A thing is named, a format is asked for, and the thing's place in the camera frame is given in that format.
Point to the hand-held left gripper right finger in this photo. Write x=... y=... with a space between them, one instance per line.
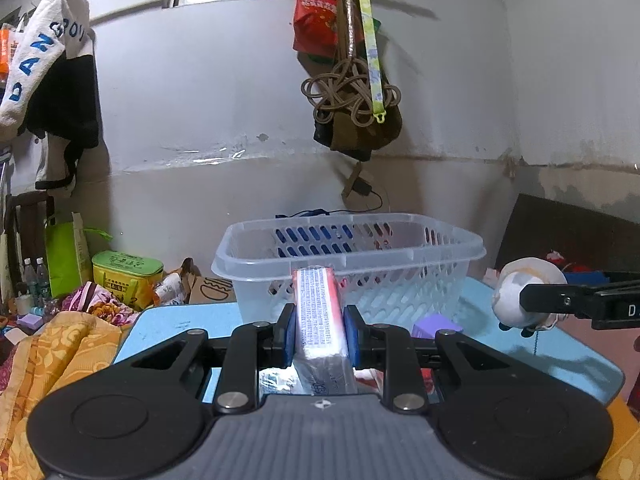
x=352 y=336

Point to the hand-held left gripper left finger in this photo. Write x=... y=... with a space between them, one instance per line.
x=288 y=336

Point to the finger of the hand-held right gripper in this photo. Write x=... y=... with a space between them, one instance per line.
x=550 y=301

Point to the white red tissue pack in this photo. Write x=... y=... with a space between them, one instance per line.
x=319 y=310

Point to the white plush toy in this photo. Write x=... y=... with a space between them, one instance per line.
x=520 y=272

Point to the clear plastic basket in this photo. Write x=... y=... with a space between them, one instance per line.
x=400 y=265

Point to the dark wooden board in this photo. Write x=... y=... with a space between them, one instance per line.
x=560 y=230

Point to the purple block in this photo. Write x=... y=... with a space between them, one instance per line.
x=436 y=326

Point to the cardboard box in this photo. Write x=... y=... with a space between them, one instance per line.
x=212 y=291

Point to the black power adapter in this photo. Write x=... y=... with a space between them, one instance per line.
x=362 y=188

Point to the green yellow box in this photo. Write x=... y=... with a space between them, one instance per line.
x=125 y=272

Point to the floral pink blanket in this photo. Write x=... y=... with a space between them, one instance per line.
x=100 y=302

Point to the dark olive hanging bag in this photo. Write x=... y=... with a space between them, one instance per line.
x=360 y=137

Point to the orange patterned blanket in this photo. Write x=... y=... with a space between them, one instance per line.
x=55 y=360

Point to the green shopping bag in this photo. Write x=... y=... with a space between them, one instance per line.
x=62 y=255

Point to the plastic water bottle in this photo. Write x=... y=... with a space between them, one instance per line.
x=42 y=276
x=30 y=275

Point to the wooden chair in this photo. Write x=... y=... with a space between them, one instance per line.
x=27 y=230

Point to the red hanging bag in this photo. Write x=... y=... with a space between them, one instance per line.
x=315 y=22

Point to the black garment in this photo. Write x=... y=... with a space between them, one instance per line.
x=67 y=105

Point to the white jacket blue letters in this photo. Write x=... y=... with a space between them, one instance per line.
x=37 y=55

